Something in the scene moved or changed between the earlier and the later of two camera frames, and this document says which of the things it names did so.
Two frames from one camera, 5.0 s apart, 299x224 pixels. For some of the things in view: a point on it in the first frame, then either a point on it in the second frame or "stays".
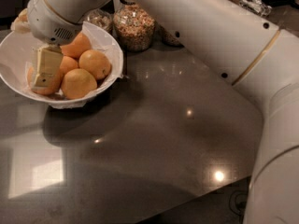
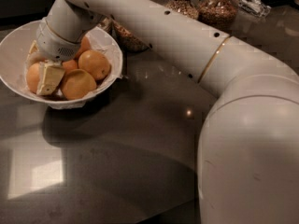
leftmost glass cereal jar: x=100 y=19 stays
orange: x=96 y=62 stays
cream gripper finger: x=21 y=23 → x=34 y=49
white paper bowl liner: x=103 y=41 stays
